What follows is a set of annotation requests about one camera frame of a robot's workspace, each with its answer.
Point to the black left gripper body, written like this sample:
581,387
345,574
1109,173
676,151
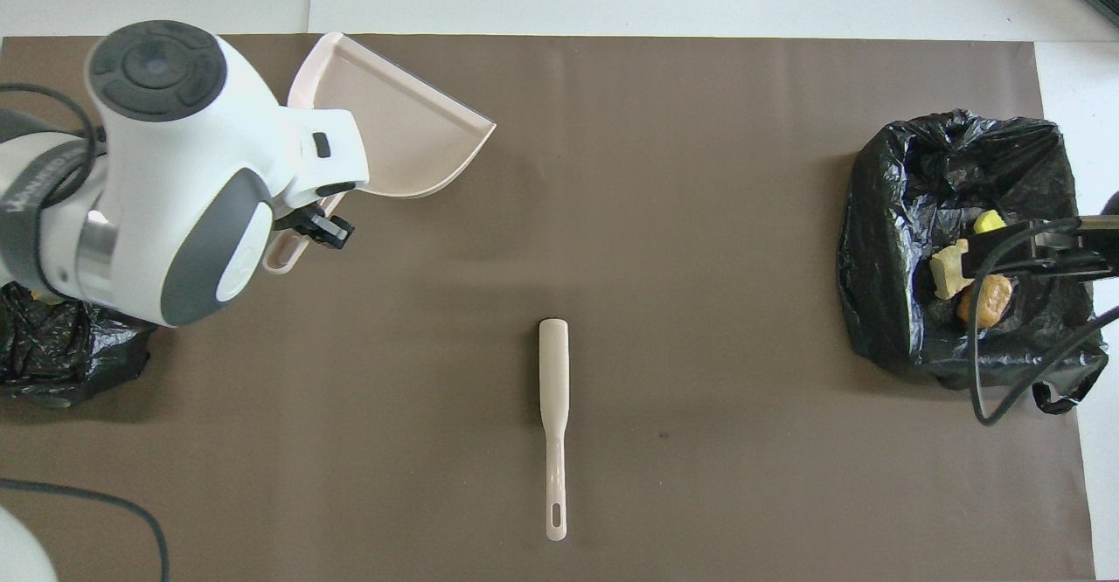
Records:
293,219

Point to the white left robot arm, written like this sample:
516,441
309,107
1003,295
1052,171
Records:
175,171

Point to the pink plastic dustpan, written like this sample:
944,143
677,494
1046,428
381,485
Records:
393,128

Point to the beige torn foam chunk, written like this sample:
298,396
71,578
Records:
946,272

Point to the yellow sponge piece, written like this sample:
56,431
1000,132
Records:
988,220

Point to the pink hand brush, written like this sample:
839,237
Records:
553,363

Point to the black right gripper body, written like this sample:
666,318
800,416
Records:
1093,250

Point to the brown sponge cylinder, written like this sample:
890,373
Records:
992,302

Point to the brown paper table mat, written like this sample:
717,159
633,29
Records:
699,128

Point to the black plastic trash bag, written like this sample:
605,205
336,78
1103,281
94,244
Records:
900,302
87,355

